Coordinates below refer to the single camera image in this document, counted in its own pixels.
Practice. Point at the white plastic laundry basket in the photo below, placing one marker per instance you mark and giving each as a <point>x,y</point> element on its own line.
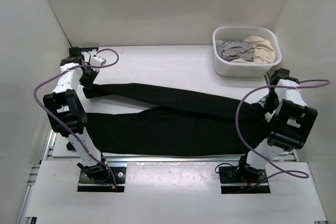
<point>239,33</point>

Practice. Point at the white front cover board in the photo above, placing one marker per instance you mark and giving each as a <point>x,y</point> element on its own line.
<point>169,193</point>

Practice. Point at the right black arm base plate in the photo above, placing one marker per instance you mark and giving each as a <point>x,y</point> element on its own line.
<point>234,181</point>

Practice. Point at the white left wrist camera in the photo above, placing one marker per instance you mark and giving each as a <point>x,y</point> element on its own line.
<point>97,61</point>

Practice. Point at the small dark label sticker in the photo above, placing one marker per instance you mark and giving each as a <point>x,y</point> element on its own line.
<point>90,49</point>

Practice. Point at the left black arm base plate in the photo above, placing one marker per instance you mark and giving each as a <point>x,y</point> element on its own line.
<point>104,184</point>

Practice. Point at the black trousers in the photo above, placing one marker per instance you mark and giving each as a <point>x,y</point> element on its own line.
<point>179,123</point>

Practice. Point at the beige garment in basket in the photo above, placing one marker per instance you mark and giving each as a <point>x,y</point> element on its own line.
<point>263,50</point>

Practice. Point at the aluminium table frame rail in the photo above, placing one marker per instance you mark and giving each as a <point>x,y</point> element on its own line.
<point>183,67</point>

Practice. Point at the grey garment in basket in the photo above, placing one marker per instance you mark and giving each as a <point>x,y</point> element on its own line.
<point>231,50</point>

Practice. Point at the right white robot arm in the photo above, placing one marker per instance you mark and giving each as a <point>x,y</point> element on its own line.
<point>289,126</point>

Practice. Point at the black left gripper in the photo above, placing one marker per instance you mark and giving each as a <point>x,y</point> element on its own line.
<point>86,84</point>

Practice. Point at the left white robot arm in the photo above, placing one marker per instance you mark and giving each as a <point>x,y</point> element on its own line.
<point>64,103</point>

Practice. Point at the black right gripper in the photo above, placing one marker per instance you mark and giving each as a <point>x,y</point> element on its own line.
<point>266,107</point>

